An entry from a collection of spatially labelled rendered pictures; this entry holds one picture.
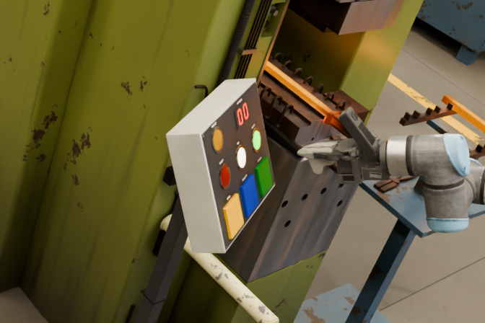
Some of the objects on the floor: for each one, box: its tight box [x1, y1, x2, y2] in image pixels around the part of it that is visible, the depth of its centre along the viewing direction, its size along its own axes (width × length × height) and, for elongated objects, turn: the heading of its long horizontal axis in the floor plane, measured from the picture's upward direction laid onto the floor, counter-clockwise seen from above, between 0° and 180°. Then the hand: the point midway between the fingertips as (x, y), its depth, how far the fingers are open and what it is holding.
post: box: [134, 197, 188, 323], centre depth 232 cm, size 4×4×108 cm
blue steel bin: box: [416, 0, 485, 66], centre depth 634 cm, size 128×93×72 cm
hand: (302, 149), depth 207 cm, fingers closed
